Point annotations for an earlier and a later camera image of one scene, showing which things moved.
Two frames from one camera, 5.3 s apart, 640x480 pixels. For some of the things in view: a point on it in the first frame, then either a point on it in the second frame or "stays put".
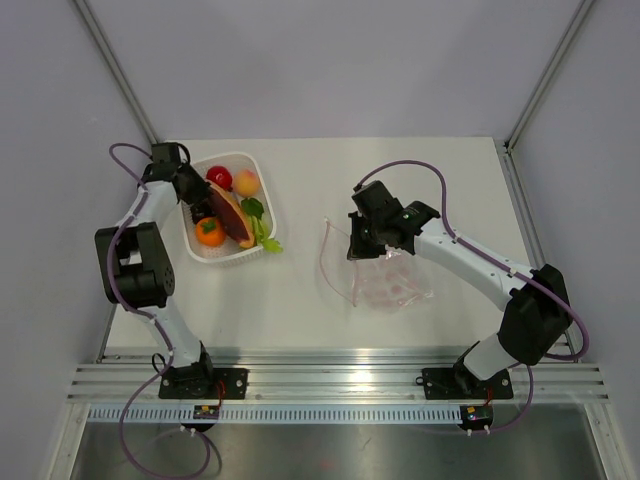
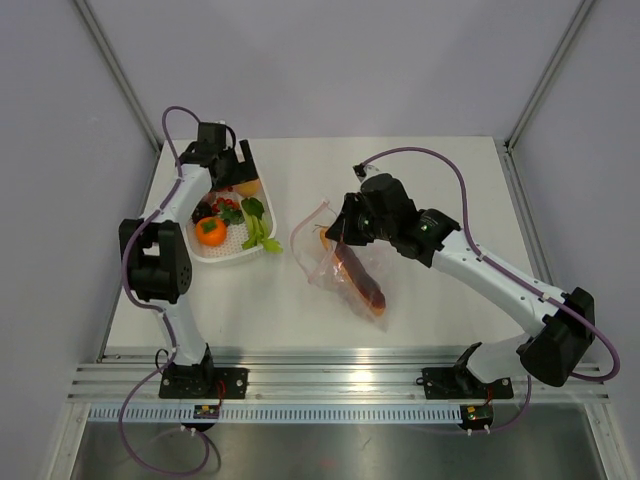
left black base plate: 202,381 stays put
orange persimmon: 209,232 stays put
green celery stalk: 253,210 stays put
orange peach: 247,184 stays put
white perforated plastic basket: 224,252 to 268,213
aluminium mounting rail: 330,376 stays put
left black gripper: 200,192 to 241,171
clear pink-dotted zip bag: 387,283 to 352,273
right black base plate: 459,383 stays put
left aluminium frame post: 116,65 stays put
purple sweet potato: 232,215 to 355,273
